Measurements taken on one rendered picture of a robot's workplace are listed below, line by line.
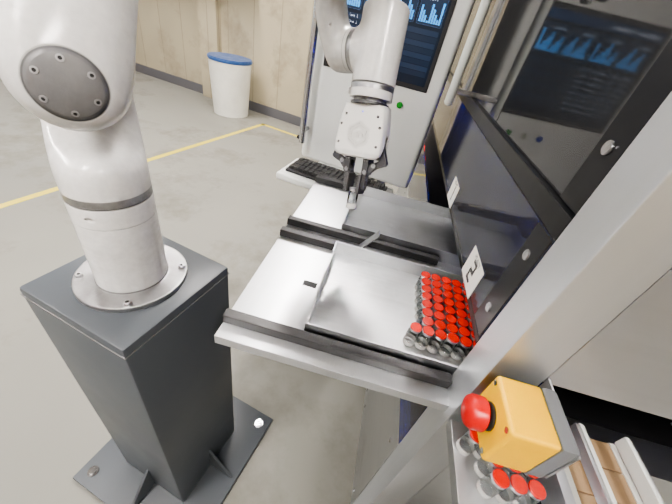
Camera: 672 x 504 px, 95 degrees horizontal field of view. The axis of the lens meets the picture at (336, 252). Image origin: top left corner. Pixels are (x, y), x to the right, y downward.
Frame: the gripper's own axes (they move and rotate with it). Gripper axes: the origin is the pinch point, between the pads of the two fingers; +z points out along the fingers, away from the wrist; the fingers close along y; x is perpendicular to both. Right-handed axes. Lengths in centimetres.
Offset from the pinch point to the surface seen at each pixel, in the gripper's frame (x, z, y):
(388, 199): 36.9, 7.1, -4.3
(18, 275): -9, 82, -172
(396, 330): -7.8, 24.5, 17.9
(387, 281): 3.2, 20.2, 10.9
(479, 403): -25.9, 18.3, 32.7
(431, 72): 58, -35, -6
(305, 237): 0.2, 15.4, -10.5
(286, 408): 26, 100, -25
